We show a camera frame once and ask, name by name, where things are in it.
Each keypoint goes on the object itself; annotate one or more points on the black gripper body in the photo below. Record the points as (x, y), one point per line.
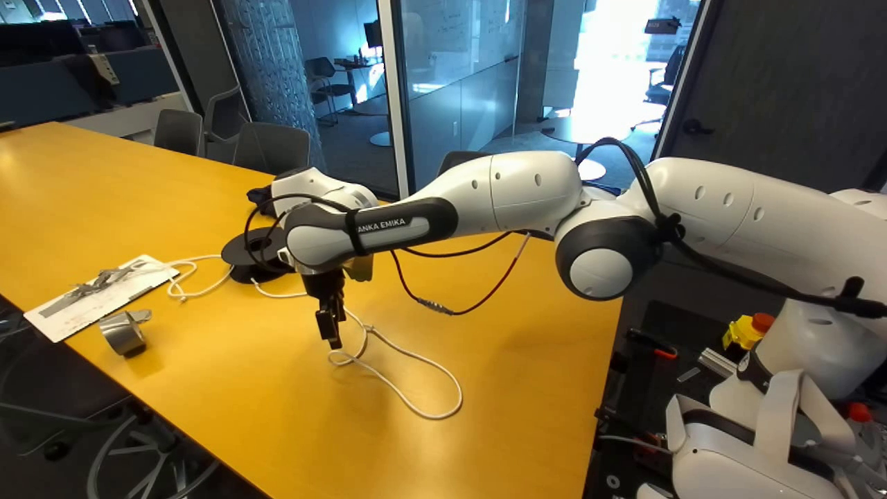
(325, 293)

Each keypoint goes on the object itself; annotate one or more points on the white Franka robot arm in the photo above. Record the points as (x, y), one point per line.
(738, 224)

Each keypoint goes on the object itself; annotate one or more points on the black filament spool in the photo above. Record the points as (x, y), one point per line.
(248, 253)

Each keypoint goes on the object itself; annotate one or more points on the dark grey office chair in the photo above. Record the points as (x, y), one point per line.
(180, 132)
(226, 113)
(461, 160)
(273, 147)

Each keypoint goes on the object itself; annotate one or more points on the small grey adapter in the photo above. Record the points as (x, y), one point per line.
(124, 336)

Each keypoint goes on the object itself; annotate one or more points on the black lounge chair behind glass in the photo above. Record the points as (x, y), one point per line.
(325, 79)

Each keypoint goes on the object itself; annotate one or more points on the office chair grey star base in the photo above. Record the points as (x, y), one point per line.
(140, 454)

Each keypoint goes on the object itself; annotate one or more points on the round white table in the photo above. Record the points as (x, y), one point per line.
(591, 171)

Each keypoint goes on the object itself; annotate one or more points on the yellow red emergency button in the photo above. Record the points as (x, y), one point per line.
(743, 334)

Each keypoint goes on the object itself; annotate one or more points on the red capped bottle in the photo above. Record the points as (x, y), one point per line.
(859, 413)

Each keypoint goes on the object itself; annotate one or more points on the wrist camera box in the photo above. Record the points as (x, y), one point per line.
(360, 267)

